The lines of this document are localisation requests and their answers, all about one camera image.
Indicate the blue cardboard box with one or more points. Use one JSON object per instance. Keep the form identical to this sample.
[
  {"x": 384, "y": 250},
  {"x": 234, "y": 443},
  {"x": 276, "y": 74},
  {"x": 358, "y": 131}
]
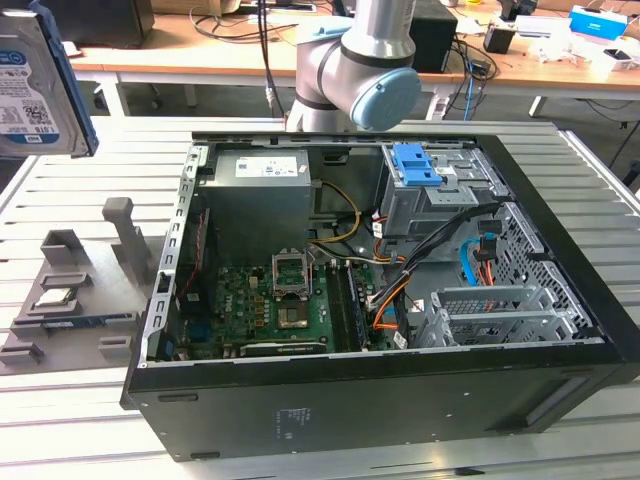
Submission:
[{"x": 597, "y": 22}]

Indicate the CPU socket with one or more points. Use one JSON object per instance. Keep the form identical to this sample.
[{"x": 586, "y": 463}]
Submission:
[{"x": 292, "y": 272}]

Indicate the small black box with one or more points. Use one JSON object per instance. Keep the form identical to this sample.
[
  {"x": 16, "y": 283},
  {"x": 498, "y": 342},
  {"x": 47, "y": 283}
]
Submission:
[{"x": 499, "y": 39}]

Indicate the green motherboard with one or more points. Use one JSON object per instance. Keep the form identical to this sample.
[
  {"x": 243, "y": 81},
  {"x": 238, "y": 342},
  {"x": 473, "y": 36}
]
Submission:
[{"x": 245, "y": 305}]

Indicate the silver CPU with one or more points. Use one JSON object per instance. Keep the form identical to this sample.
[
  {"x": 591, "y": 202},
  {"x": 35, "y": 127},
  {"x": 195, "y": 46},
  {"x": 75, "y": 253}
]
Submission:
[{"x": 56, "y": 297}]

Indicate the long wooden desk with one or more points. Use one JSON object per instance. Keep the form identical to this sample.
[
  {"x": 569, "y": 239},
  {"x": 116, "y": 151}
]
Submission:
[{"x": 225, "y": 60}]

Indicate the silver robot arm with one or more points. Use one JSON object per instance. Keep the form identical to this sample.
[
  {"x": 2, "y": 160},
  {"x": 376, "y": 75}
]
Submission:
[{"x": 325, "y": 65}]

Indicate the metal disk bay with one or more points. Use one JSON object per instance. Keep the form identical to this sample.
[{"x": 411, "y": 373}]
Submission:
[{"x": 480, "y": 320}]

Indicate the hard disk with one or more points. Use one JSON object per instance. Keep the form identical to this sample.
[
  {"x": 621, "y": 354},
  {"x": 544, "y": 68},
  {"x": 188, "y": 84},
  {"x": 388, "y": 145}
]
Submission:
[{"x": 30, "y": 95}]

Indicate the black PC case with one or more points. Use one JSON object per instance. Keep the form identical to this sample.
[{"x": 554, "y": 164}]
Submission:
[{"x": 350, "y": 415}]

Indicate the RAM stick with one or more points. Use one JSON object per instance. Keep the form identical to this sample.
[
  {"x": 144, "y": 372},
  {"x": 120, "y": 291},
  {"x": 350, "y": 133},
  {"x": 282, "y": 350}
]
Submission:
[{"x": 359, "y": 310}]

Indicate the large black box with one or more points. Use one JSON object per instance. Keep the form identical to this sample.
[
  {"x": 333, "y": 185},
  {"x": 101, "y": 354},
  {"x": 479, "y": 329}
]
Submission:
[{"x": 115, "y": 20}]

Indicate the graphics card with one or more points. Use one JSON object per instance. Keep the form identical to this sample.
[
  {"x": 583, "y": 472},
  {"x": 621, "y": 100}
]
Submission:
[{"x": 282, "y": 348}]

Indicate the black desktop computer tower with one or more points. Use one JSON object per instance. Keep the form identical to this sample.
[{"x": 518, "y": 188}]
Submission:
[{"x": 435, "y": 35}]

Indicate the small white box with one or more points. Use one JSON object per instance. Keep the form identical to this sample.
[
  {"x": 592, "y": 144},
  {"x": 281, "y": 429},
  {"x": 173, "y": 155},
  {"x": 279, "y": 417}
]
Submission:
[{"x": 622, "y": 59}]

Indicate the blue plastic drive latch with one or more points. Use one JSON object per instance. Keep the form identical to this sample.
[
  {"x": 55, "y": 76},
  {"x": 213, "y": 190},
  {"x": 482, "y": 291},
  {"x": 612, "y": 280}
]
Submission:
[{"x": 415, "y": 165}]

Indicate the grey power supply unit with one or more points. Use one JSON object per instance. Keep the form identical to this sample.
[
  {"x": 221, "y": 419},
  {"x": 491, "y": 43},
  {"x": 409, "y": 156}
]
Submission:
[{"x": 260, "y": 210}]

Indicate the metal drive cage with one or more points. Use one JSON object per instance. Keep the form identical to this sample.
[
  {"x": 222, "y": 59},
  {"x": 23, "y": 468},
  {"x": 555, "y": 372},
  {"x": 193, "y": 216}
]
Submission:
[{"x": 425, "y": 210}]

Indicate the grey parts rack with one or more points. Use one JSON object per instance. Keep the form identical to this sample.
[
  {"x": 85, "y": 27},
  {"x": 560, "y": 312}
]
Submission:
[{"x": 100, "y": 280}]

